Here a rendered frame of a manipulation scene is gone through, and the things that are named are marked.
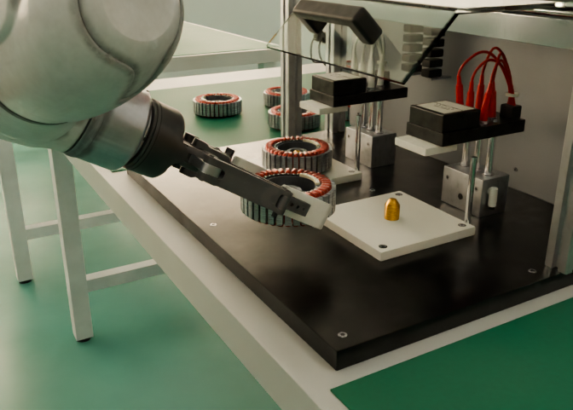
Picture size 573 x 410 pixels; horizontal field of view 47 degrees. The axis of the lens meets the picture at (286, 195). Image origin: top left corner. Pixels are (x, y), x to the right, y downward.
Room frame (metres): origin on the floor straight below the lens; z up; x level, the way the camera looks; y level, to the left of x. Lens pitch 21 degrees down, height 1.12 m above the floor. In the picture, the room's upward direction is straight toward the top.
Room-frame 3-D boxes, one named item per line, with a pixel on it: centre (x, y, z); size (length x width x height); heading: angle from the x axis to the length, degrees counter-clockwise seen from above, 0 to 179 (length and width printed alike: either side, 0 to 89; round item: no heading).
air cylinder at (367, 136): (1.07, -0.14, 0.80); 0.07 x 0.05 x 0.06; 30
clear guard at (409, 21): (0.73, -0.18, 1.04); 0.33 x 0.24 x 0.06; 120
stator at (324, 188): (0.72, 0.00, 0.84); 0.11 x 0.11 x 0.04
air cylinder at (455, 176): (0.86, -0.26, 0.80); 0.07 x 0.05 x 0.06; 30
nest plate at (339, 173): (0.99, -0.02, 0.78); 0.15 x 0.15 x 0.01; 30
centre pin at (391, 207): (0.78, -0.14, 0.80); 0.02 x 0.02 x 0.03
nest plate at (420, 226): (0.78, -0.14, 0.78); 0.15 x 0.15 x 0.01; 30
